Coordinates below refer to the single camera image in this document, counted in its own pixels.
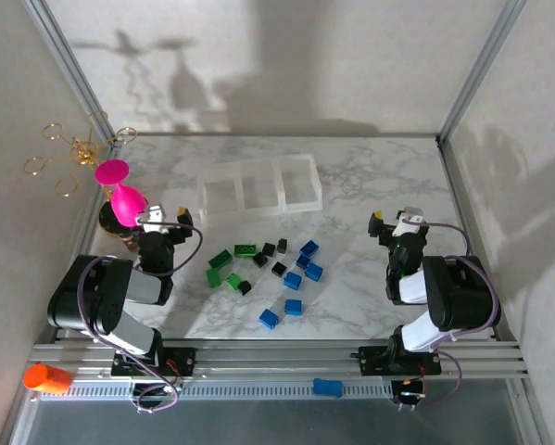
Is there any gold wire glass rack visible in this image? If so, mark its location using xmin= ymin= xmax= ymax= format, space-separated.
xmin=23 ymin=109 xmax=142 ymax=242

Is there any grey slotted cable duct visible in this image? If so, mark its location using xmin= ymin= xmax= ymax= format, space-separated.
xmin=40 ymin=379 xmax=394 ymax=401

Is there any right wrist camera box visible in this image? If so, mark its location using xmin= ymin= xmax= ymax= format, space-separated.
xmin=394 ymin=206 xmax=430 ymax=235

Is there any black controller board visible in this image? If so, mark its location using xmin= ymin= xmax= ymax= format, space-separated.
xmin=131 ymin=382 xmax=183 ymax=413
xmin=392 ymin=379 xmax=429 ymax=412

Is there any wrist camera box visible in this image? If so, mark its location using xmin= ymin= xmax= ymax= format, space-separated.
xmin=135 ymin=203 xmax=169 ymax=233
xmin=394 ymin=206 xmax=430 ymax=235

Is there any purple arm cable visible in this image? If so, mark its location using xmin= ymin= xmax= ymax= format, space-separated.
xmin=76 ymin=221 xmax=203 ymax=413
xmin=395 ymin=221 xmax=501 ymax=413

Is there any aluminium frame side bar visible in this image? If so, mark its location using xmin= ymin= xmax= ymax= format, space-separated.
xmin=58 ymin=143 xmax=119 ymax=328
xmin=436 ymin=136 xmax=522 ymax=344

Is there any small brown bottle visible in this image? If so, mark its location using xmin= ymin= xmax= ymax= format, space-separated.
xmin=121 ymin=231 xmax=142 ymax=255

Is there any aluminium frame post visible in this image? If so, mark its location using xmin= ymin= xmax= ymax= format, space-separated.
xmin=435 ymin=0 xmax=529 ymax=145
xmin=21 ymin=0 xmax=123 ymax=147

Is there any pink plastic goblet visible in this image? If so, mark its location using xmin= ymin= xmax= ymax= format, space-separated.
xmin=95 ymin=159 xmax=149 ymax=229

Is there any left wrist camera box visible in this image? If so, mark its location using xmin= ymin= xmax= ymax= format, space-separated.
xmin=135 ymin=203 xmax=169 ymax=233

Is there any aluminium mounting rail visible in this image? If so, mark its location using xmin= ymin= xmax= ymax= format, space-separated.
xmin=26 ymin=340 xmax=531 ymax=379

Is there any blue bone-shaped toy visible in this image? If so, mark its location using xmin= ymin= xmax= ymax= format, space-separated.
xmin=312 ymin=377 xmax=343 ymax=399

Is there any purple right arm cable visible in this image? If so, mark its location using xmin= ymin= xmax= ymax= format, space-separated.
xmin=395 ymin=221 xmax=501 ymax=413

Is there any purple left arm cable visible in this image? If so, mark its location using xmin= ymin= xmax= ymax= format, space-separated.
xmin=76 ymin=221 xmax=203 ymax=413

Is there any orange plastic cylinder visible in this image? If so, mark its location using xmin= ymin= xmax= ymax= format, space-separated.
xmin=22 ymin=362 xmax=73 ymax=396

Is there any clear three-compartment container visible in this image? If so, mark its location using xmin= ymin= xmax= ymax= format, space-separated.
xmin=196 ymin=154 xmax=325 ymax=220

